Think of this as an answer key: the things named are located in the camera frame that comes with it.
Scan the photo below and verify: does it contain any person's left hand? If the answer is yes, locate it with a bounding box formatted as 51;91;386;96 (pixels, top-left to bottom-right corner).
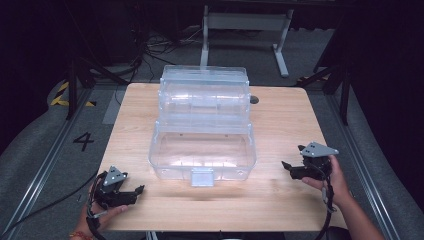
77;202;129;236

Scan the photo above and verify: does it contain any orange bracelet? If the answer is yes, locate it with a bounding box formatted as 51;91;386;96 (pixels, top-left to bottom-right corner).
69;231;95;240

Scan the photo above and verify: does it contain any black tripod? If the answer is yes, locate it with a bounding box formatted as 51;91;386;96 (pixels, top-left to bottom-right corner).
295;61;353;127
64;54;130;122

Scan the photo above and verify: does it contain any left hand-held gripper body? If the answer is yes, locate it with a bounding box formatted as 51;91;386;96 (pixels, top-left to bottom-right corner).
93;165;133;210

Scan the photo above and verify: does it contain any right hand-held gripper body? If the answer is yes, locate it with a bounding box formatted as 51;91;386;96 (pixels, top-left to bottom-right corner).
299;141;340;181

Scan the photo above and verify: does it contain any clear plastic storage box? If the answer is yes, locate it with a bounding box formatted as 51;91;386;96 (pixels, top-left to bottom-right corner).
147;64;258;188

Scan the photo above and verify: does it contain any tangle of floor cables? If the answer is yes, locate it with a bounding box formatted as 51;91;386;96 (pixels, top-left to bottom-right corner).
131;24;205;84

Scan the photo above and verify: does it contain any grey metal stand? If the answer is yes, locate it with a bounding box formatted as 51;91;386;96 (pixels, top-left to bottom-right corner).
199;4;295;79

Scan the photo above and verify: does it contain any yellow black floor tape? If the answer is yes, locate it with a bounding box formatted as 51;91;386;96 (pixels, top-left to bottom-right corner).
49;81;98;108

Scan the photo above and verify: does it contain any metal floor rail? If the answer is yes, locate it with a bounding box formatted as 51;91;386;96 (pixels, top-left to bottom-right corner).
324;93;403;240
0;88;96;238

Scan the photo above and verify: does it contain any person's right hand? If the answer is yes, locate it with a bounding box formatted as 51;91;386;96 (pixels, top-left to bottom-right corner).
301;154;352;208

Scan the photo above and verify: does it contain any long black floor cable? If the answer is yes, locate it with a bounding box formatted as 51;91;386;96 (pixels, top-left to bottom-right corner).
0;171;99;238

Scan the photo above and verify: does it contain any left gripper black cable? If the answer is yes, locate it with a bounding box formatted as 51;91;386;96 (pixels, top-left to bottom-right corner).
85;173;108;240

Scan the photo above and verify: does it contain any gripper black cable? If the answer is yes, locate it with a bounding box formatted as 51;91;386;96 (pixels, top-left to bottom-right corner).
313;163;337;240
85;173;108;240

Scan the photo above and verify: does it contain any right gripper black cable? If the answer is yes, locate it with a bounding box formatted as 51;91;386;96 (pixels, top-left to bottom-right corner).
313;163;337;240

